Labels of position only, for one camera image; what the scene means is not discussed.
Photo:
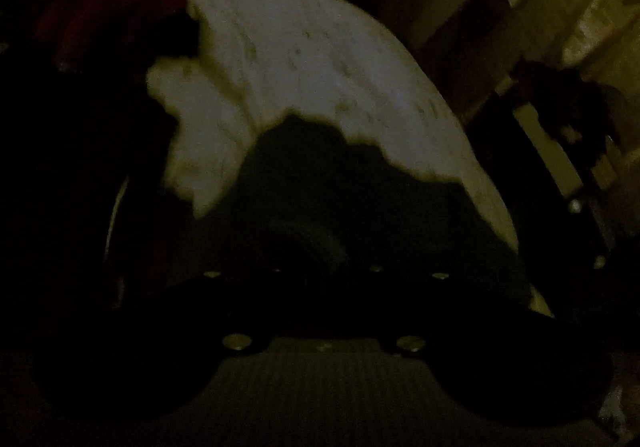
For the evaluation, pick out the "white floral bed sheet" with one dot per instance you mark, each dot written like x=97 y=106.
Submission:
x=324 y=60

